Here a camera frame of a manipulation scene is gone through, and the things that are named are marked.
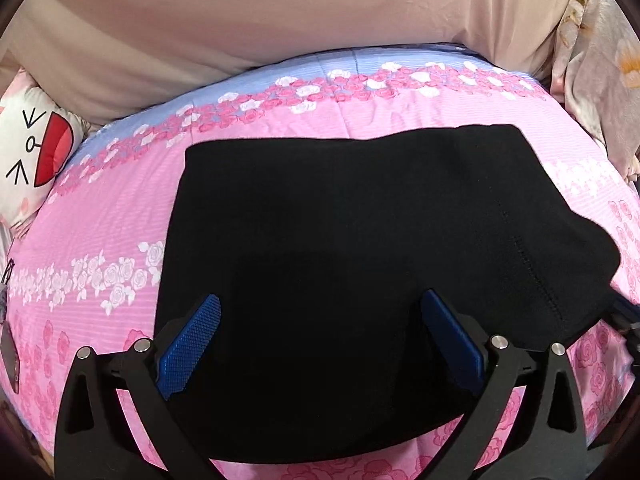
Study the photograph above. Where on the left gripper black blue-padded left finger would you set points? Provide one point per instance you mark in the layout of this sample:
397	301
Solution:
114	421

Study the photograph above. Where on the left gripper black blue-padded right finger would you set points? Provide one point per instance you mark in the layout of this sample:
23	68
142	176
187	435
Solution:
525	421

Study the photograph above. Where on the black pants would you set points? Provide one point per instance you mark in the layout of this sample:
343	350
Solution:
320	253

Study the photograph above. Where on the black smartphone red case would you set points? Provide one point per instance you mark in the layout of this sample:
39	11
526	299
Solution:
10	357

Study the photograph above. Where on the pink rose bed sheet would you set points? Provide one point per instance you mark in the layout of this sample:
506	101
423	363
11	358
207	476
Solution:
88	270

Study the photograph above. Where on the floral cream quilt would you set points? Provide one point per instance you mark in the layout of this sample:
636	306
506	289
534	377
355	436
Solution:
595	75

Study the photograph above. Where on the white cat face pillow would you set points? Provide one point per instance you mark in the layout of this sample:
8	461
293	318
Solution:
37	138

